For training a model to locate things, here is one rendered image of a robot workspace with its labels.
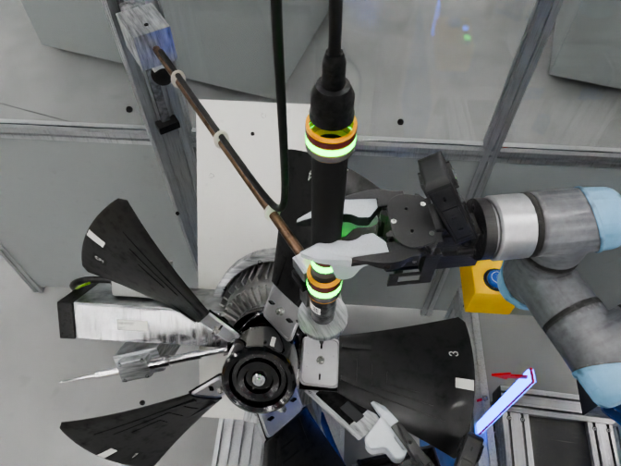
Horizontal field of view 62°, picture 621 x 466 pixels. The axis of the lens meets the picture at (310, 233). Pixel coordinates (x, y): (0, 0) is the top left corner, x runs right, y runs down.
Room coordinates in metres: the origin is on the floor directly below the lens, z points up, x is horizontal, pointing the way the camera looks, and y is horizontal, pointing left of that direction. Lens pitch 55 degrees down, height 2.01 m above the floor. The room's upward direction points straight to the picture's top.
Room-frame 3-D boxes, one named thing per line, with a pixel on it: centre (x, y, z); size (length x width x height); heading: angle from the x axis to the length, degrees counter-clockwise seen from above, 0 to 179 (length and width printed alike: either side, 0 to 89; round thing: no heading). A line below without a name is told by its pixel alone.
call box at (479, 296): (0.59, -0.40, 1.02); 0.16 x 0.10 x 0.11; 176
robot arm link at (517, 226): (0.35, -0.22, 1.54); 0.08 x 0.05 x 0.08; 6
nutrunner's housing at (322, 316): (0.32, -0.02, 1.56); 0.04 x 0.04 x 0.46
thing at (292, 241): (0.58, 0.14, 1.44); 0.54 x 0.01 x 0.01; 31
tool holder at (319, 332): (0.33, -0.01, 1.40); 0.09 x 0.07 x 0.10; 31
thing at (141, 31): (0.86, 0.31, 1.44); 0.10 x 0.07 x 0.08; 31
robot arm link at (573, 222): (0.35, -0.30, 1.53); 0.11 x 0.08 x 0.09; 96
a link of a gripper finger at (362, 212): (0.35, -0.03, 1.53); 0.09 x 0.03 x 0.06; 88
